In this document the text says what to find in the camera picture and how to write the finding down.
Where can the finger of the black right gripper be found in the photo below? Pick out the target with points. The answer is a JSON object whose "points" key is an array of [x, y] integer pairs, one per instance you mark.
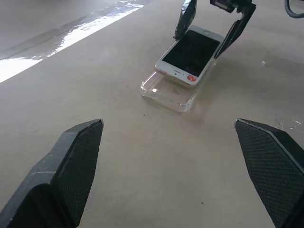
{"points": [[234, 33], [186, 20]]}

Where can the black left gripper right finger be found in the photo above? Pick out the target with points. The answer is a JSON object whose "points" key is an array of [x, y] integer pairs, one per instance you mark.
{"points": [[273, 171]]}

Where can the clear plastic phone case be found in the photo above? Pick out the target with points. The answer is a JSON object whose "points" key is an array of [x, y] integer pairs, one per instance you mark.
{"points": [[166, 95]]}

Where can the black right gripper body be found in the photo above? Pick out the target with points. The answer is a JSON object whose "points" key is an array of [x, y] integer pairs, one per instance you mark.
{"points": [[225, 4]]}

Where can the white smartphone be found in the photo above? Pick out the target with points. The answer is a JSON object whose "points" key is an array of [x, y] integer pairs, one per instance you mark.
{"points": [[190, 53]]}

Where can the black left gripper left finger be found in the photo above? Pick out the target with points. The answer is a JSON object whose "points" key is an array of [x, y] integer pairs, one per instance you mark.
{"points": [[59, 175]]}

